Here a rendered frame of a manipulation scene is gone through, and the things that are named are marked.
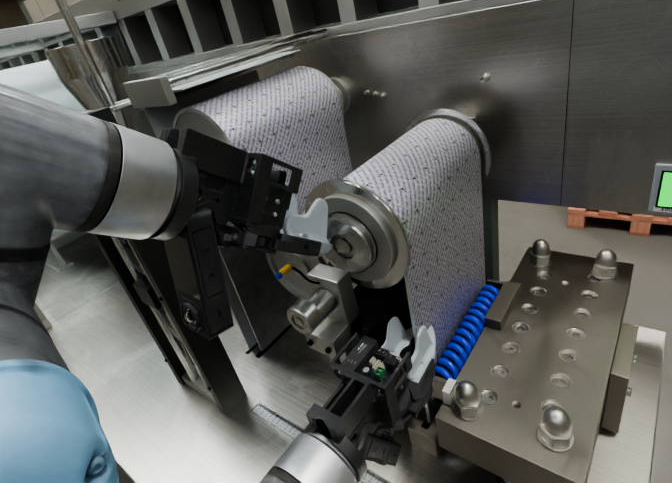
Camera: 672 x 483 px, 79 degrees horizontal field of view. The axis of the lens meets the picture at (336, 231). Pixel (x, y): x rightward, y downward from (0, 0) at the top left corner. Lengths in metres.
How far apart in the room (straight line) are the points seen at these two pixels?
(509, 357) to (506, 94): 0.38
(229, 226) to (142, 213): 0.08
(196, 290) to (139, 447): 0.56
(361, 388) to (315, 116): 0.42
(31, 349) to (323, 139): 0.56
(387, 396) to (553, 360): 0.27
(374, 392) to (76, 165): 0.33
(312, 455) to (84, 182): 0.29
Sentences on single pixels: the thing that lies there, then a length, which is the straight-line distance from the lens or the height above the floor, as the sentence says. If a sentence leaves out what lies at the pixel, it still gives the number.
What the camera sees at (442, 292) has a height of 1.12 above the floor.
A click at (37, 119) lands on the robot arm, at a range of 0.27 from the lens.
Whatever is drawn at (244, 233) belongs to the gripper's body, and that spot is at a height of 1.34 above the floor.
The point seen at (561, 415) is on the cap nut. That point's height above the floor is 1.07.
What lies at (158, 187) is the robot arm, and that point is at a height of 1.41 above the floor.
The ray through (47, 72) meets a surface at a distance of 1.31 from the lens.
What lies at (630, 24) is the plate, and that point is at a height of 1.39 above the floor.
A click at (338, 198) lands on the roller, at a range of 0.45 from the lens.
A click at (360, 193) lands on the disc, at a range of 0.44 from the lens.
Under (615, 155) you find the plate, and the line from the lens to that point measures 0.69.
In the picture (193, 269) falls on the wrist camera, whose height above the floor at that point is 1.34.
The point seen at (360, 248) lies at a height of 1.25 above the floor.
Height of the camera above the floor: 1.49
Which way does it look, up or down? 29 degrees down
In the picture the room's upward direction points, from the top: 14 degrees counter-clockwise
